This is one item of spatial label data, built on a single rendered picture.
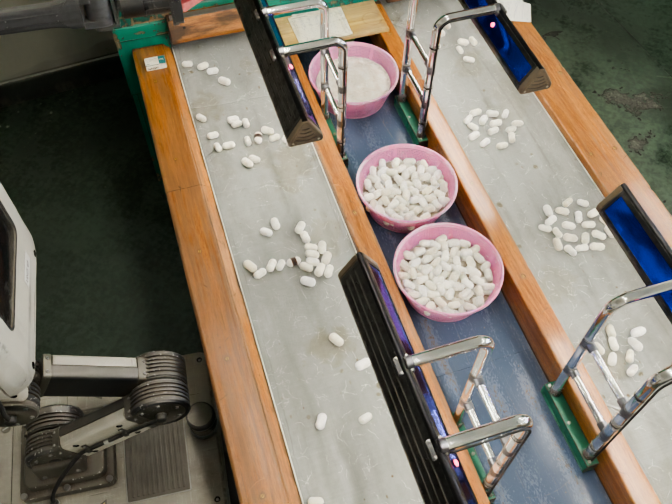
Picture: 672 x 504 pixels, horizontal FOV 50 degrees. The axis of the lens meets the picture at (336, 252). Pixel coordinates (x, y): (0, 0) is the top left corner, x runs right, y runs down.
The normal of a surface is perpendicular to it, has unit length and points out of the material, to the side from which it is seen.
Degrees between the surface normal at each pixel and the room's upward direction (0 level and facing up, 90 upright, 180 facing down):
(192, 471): 0
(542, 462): 0
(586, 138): 0
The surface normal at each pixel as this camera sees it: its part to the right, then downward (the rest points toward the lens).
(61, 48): 0.39, 0.76
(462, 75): 0.01, -0.56
